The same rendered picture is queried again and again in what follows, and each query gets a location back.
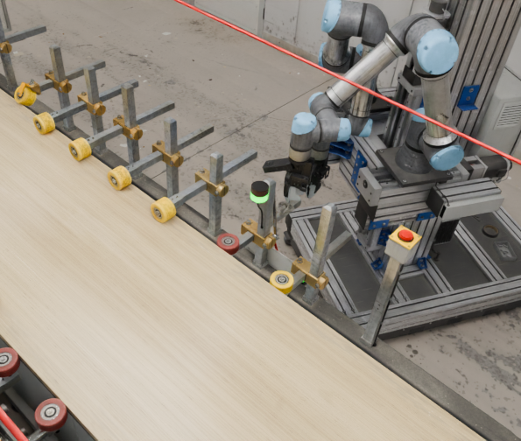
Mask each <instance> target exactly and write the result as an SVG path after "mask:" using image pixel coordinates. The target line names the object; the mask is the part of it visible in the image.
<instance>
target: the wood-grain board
mask: <svg viewBox="0 0 521 441"><path fill-rule="evenodd" d="M34 116H36V115H35V114H34V113H33V112H31V111H30V110H29V109H28V108H26V107H25V106H24V105H22V104H20V103H17V102H16V101H15V99H14V98H12V97H11V96H9V95H8V94H6V93H5V92H4V91H3V90H2V89H0V337H1V339H2V340H3V341H4V342H5V343H6V344H7V345H8V346H9V347H10V348H13V349H14V350H16V351H17V353H18V356H19V358H20V359H21V361H22V362H23V363H24V364H25V365H26V366H27V367H28V368H29V369H30V370H31V371H32V372H33V373H34V374H35V375H36V376H37V377H38V378H39V379H40V380H41V382H42V383H43V384H44V385H45V386H46V387H47V388H48V389H49V390H50V391H51V393H52V394H53V395H54V396H55V397H56V398H57V399H60V400H61V401H62V402H63V403H64V404H65V405H66V408H67V410H68V411H69V412H70V413H71V415H72V416H73V417H74V418H75V419H76V420H77V421H78V422H79V423H80V424H81V426H82V427H83V428H84V429H85V430H86V431H87V432H88V433H89V434H90V435H91V437H92V438H93V439H94V440H95V441H486V440H485V439H484V438H482V437H481V436H479V435H478V434H476V433H475V432H474V431H472V430H471V429H470V428H469V427H467V426H466V425H465V424H463V423H461V422H460V421H459V420H457V419H456V418H455V417H453V416H451V415H450V414H449V413H447V412H446V411H445V410H444V409H442V408H441V407H440V406H438V405H437V404H435V403H434V402H432V401H431V400H430V399H428V398H427V397H425V396H424V395H422V394H421V393H420V392H418V390H416V389H415V388H413V387H412V386H411V385H409V384H408V383H406V382H405V381H403V380H402V379H400V378H399V377H398V376H396V375H395V374H393V373H392V372H391V371H390V370H389V369H387V368H386V367H384V366H383V365H381V364H380V363H379V362H377V361H376V360H374V359H373V358H371V357H370V356H369V355H367V354H366V353H365V352H364V351H362V350H361V349H360V348H358V347H357V346H355V345H354V344H352V343H351V342H349V341H348V340H347V339H345V338H344V337H342V336H341V335H340V334H339V333H337V332H336V331H335V330H333V329H332V328H330V327H329V326H328V325H326V324H324V323H323V322H322V321H320V320H319V319H318V318H316V317H315V316H314V315H313V314H311V313H310V312H309V311H307V310H305V309H304V308H303V307H301V306H300V305H298V304H297V303H295V302H294V301H293V300H291V299H290V298H289V297H288V296H286V295H285V294H284V293H282V292H281V291H279V290H278V289H276V288H275V287H273V286H272V285H271V284H269V283H268V282H266V281H265V280H263V278H262V277H260V276H259V275H257V274H256V273H254V272H253V271H252V270H250V269H248V268H247V267H246V266H244V265H243V264H242V263H240V262H238V261H237V260H236V259H235V258H234V257H233V256H231V255H229V254H228V253H227V252H225V251H224V250H222V249H221V248H219V247H218V246H217V245H215V244H214V243H212V242H211V241H210V240H209V239H208V238H206V237H205V236H203V235H202V234H200V233H199V232H197V231H196V230H195V229H193V228H192V227H190V226H189V225H187V224H186V223H185V222H184V221H183V220H181V219H180V218H178V217H177V216H176V215H175V216H173V217H172V218H171V219H170V220H167V221H166V222H164V223H161V222H159V221H157V220H156V219H155V217H154V216H153V214H152V212H151V204H152V203H154V202H156V201H155V200H154V199H152V198H151V197H149V196H148V195H146V194H145V193H144V192H142V191H141V190H139V189H138V188H136V187H135V186H134V185H133V184H130V185H127V186H126V187H125V188H123V189H121V190H116V189H115V188H114V187H113V186H112V185H111V184H110V182H109V180H108V172H109V171H111V169H110V168H109V167H108V166H107V165H105V164H104V163H102V162H101V161H100V160H98V159H97V158H96V157H94V156H92V155H90V156H89V157H86V158H84V159H82V160H80V161H77V160H76V159H74V158H73V156H72V155H71V153H70V151H69V149H68V144H69V143H71V142H73V141H72V140H71V139H69V138H68V137H66V136H65V135H63V134H62V133H60V132H59V131H58V130H56V129H54V130H52V131H49V132H47V133H45V134H40V133H39V132H38V131H37V129H36V128H35V126H34V123H33V117H34Z"/></svg>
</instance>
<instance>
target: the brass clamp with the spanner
mask: <svg viewBox="0 0 521 441"><path fill-rule="evenodd" d="M249 220H250V221H251V224H250V225H247V224H246V221H245V222H244V223H243V224H242V226H241V234H242V235H243V234H245V233H246V232H247V231H249V232H250V233H252V234H253V235H254V238H253V242H254V243H256V245H258V246H259V247H260V248H262V249H264V248H267V249H271V248H272V247H273V246H274V245H275V243H276V238H274V237H273V236H272V232H270V233H269V234H268V235H266V236H265V238H263V237H262V236H261V235H260V234H258V233H257V224H258V223H256V222H255V221H253V220H252V219H249Z"/></svg>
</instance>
